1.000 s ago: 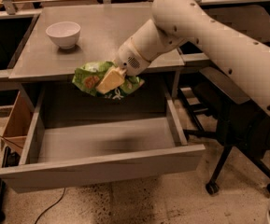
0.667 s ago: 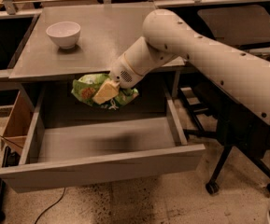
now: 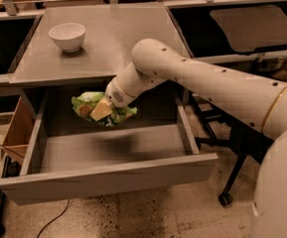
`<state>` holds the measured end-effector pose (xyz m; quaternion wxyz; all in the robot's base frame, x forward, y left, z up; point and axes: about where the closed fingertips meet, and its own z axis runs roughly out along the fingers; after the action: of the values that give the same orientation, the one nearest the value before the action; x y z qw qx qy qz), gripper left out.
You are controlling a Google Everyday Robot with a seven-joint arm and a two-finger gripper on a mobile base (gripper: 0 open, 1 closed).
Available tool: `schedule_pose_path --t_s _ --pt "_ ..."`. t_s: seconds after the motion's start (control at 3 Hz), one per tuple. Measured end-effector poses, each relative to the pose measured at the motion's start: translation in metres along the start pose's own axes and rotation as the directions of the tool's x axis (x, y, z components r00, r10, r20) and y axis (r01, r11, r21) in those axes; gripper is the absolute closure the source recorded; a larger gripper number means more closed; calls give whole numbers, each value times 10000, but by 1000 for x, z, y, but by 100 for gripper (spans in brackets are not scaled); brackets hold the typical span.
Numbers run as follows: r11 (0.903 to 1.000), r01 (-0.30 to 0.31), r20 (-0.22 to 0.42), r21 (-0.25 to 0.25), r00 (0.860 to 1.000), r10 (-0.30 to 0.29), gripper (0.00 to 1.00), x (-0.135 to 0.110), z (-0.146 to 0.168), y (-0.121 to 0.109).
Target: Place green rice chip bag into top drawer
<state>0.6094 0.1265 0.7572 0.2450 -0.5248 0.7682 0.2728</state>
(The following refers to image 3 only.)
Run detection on white ceramic bowl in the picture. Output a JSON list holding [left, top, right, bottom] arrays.
[[49, 23, 85, 53]]

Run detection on black office chair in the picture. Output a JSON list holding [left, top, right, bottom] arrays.
[[189, 5, 287, 206]]

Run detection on grey open top drawer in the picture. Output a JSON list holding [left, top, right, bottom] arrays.
[[0, 88, 217, 205]]

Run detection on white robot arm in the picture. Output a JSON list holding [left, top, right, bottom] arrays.
[[91, 39, 287, 238]]

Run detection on brown cardboard box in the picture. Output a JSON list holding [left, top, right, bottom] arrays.
[[3, 98, 35, 165]]

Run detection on green rice chip bag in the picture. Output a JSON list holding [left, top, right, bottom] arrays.
[[72, 91, 137, 127]]

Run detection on grey cabinet with top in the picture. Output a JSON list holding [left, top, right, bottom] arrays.
[[10, 3, 189, 87]]

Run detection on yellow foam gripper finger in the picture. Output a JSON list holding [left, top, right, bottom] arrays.
[[90, 97, 113, 121]]

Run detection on black floor cable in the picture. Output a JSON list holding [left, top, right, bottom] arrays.
[[36, 198, 72, 238]]

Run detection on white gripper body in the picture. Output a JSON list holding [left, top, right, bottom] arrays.
[[105, 63, 164, 108]]

